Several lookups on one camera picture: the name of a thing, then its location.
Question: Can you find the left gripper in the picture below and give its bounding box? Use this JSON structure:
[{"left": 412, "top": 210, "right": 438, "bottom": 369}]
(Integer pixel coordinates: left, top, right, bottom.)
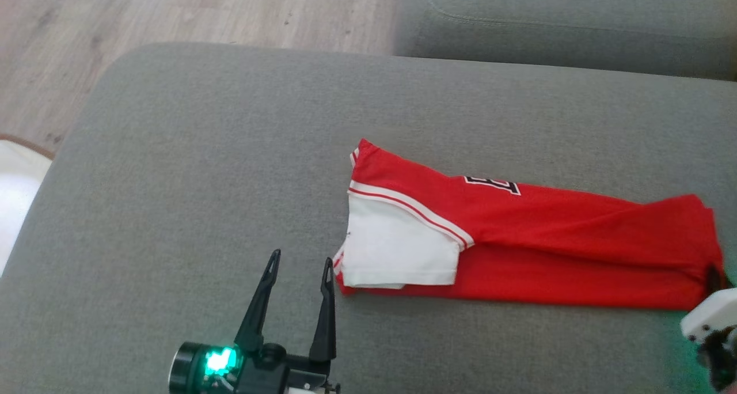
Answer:
[{"left": 168, "top": 248, "right": 341, "bottom": 394}]

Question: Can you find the red and white jersey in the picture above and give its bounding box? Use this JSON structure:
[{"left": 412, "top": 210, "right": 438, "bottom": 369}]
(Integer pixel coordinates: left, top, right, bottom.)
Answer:
[{"left": 333, "top": 138, "right": 732, "bottom": 311}]

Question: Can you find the grey sofa ottoman cushion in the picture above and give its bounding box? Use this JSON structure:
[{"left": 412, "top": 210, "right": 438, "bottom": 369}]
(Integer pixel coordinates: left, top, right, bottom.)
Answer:
[{"left": 0, "top": 41, "right": 737, "bottom": 394}]

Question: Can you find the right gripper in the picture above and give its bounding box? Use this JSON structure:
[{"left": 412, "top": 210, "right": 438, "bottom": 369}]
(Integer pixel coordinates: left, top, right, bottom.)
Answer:
[{"left": 681, "top": 264, "right": 737, "bottom": 392}]

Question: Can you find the white object with brown rim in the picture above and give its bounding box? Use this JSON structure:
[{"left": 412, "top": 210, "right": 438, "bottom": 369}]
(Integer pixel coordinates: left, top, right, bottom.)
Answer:
[{"left": 0, "top": 134, "right": 55, "bottom": 276}]

